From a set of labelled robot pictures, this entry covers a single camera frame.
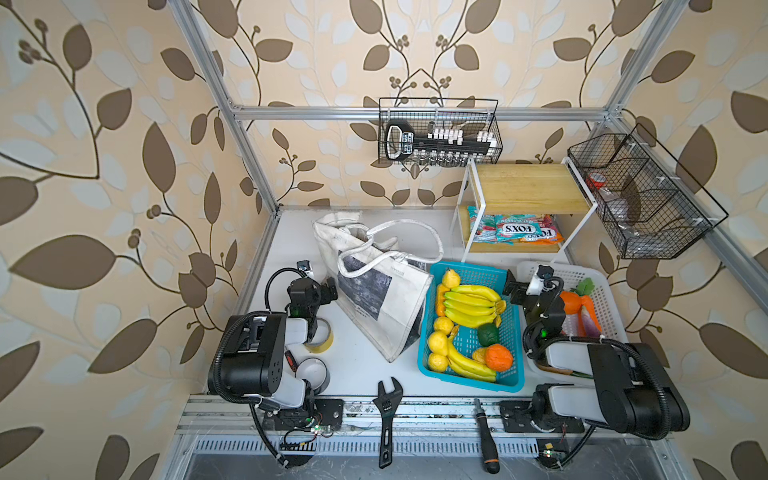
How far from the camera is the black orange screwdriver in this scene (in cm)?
68

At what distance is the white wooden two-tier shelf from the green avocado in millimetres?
222

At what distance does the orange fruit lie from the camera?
75cm

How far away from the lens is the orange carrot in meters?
0.86

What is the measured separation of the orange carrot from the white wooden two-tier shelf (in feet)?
0.38
